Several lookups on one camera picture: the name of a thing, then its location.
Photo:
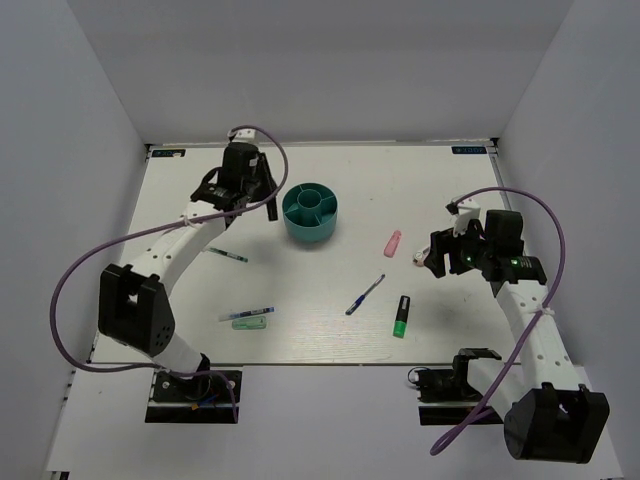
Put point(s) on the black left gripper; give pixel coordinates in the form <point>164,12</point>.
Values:
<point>264,165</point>

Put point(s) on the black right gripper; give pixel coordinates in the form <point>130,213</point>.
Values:
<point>443,242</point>

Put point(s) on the green gel pen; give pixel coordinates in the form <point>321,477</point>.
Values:
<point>227,254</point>

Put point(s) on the pink correction tape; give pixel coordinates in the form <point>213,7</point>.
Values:
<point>420,257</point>

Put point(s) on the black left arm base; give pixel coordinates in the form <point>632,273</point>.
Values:
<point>205,401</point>

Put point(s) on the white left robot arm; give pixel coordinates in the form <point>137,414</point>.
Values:
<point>134,306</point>

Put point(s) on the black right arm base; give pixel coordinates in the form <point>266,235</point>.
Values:
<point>444,395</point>

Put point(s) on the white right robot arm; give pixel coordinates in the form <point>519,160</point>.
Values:
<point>548,413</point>

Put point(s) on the teal round organizer container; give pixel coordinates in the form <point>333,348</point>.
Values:
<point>310,212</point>

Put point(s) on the blue left corner label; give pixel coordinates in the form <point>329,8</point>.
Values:
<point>168,153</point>

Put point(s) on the blue corner label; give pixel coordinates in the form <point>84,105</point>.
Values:
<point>468,150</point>
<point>168,153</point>

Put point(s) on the pink eraser stick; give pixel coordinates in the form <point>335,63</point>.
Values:
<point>392,245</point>

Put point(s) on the blue right corner label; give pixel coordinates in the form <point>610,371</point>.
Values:
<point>468,150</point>

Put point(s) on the green transparent eraser case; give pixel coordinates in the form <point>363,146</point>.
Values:
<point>249,323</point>

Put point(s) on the blue ballpoint pen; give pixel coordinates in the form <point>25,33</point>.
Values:
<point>357,303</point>

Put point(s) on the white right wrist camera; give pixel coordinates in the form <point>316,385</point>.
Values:
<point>464,211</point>

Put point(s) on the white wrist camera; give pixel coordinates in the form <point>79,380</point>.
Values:
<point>464,211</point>
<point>242,135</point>

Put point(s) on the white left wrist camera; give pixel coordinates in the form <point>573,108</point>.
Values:
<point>242,135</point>

